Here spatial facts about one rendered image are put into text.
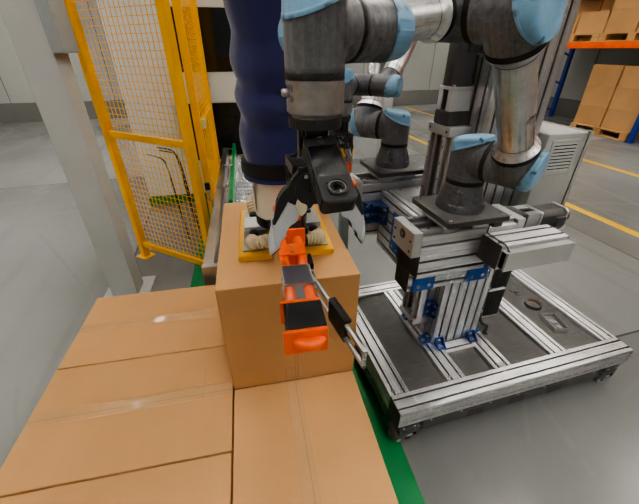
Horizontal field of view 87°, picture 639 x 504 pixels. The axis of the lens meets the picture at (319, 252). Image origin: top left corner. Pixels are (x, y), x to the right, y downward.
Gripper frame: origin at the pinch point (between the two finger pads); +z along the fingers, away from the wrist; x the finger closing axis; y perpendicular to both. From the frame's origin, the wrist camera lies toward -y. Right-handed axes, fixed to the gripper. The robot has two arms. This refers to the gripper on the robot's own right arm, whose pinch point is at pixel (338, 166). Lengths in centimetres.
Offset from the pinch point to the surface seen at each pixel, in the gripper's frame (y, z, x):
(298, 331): 94, 0, -29
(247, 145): 36, -17, -35
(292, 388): 61, 54, -28
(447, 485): 75, 108, 31
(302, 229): 59, -1, -23
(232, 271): 50, 14, -42
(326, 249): 46.3, 12.2, -14.2
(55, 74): -72, -30, -126
